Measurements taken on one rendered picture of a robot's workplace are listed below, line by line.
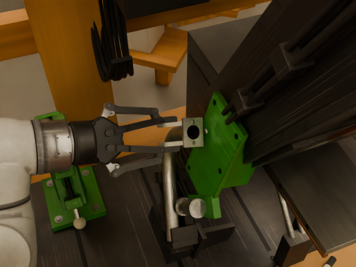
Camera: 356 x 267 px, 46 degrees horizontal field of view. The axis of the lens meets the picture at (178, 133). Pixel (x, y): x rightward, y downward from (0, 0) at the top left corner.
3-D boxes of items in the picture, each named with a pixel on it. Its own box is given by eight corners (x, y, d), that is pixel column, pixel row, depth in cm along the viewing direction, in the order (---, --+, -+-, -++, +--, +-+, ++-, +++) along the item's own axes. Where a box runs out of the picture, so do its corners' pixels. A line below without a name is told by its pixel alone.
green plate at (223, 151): (241, 205, 85) (283, 130, 72) (206, 211, 82) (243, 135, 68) (217, 163, 92) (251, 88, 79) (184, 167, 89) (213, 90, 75)
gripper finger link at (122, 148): (107, 142, 71) (106, 151, 71) (167, 147, 76) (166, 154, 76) (100, 142, 75) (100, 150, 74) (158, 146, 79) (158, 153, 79)
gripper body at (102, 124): (76, 170, 67) (131, 163, 71) (71, 117, 67) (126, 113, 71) (67, 167, 74) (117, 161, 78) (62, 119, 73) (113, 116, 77)
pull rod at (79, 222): (88, 229, 95) (83, 215, 91) (76, 233, 94) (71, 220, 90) (82, 209, 98) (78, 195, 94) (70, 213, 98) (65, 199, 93)
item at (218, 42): (311, 148, 115) (349, 46, 89) (210, 181, 107) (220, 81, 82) (277, 105, 126) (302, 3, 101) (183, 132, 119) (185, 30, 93)
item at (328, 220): (396, 229, 76) (403, 220, 74) (321, 259, 72) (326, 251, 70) (284, 92, 100) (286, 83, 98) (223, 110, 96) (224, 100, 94)
